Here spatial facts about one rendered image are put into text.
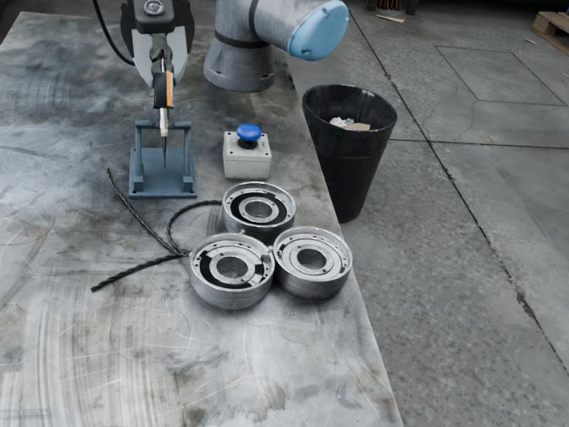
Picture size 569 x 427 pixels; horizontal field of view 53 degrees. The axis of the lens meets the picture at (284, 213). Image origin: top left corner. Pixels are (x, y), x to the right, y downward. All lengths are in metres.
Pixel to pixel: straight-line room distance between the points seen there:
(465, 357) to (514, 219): 0.83
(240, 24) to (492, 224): 1.57
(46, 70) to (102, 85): 0.12
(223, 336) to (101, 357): 0.14
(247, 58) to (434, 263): 1.22
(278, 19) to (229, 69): 0.17
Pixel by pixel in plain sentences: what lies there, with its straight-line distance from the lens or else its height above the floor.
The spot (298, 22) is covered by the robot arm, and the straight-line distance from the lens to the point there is 1.04.
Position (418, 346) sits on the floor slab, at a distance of 1.84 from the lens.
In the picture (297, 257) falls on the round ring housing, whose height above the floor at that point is 0.82.
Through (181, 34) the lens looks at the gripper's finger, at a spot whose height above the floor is 1.03.
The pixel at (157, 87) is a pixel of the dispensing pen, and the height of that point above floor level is 0.96.
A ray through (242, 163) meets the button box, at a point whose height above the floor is 0.83.
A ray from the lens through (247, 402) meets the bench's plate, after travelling 0.64.
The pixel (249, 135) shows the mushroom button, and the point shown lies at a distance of 0.90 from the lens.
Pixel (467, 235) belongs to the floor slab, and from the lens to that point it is 2.32.
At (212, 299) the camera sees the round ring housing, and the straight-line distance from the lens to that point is 0.70.
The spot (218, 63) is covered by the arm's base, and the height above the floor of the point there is 0.84.
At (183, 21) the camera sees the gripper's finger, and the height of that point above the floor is 1.04.
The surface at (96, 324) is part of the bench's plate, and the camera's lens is 0.70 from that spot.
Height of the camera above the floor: 1.33
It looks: 38 degrees down
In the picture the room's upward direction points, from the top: 10 degrees clockwise
